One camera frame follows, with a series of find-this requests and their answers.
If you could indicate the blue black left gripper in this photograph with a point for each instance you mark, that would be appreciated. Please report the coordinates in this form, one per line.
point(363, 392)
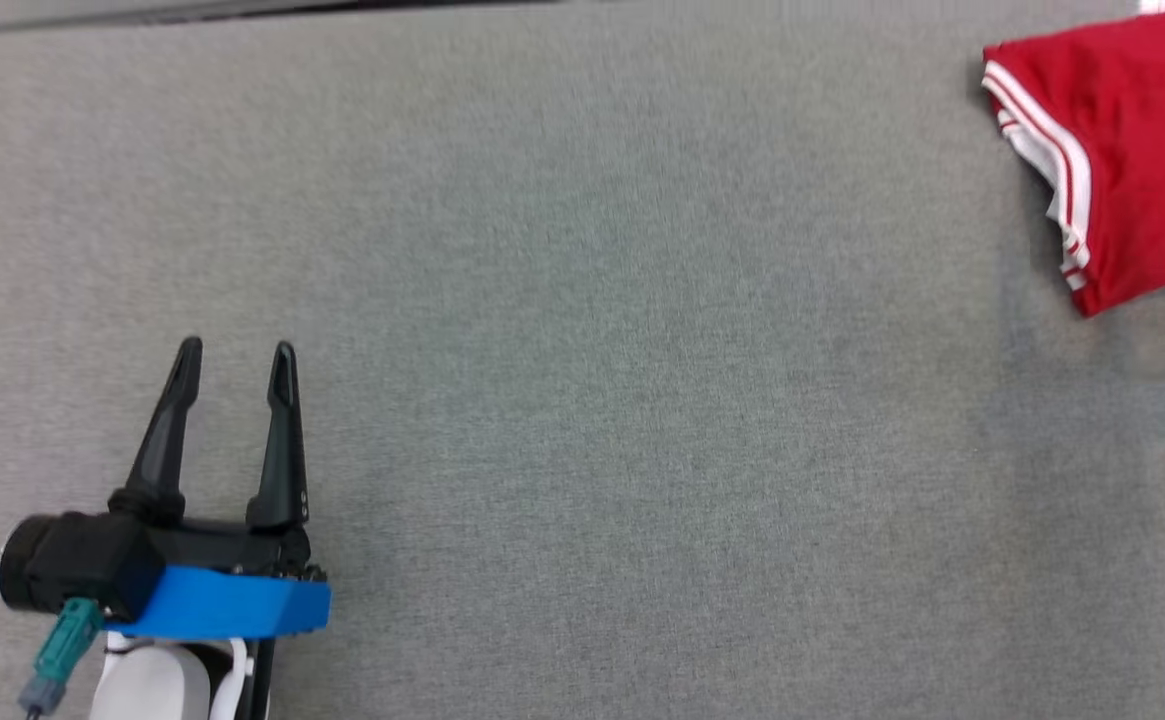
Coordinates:
point(232, 605)

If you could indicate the red and white basketball jersey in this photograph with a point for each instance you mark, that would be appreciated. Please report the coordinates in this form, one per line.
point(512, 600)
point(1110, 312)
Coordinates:
point(1142, 150)

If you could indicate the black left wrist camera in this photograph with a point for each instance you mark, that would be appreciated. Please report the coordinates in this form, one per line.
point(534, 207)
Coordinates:
point(72, 565)

